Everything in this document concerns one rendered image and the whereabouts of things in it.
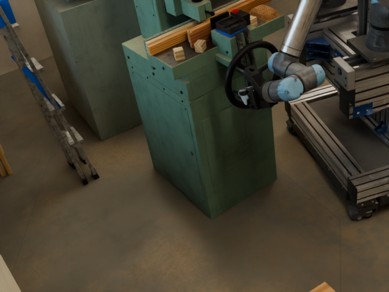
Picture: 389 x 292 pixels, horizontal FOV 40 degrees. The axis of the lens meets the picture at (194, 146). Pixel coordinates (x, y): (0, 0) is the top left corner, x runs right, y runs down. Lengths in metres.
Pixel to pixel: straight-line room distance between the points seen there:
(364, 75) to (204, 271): 1.11
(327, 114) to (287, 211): 0.60
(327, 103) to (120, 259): 1.41
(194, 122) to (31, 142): 1.59
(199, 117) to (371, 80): 0.73
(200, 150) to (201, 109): 0.21
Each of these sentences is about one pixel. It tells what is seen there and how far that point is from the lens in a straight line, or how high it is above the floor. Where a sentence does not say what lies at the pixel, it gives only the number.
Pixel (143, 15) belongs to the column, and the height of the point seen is 0.93.
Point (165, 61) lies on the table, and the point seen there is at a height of 0.90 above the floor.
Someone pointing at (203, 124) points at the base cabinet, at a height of 0.57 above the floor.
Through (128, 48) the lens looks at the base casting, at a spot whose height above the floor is 0.80.
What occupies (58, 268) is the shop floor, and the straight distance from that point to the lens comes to 2.74.
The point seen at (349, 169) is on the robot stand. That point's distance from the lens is 2.61.
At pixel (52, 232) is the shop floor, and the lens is 2.94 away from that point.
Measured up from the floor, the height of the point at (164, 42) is 0.93.
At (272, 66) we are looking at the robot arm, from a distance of 1.97.
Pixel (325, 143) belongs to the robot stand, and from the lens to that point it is 2.78.
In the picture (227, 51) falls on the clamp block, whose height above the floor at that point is 0.90.
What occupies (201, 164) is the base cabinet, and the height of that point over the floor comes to 0.36.
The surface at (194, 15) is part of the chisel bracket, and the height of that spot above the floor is 0.99.
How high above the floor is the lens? 1.93
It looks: 37 degrees down
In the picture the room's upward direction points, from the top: 11 degrees counter-clockwise
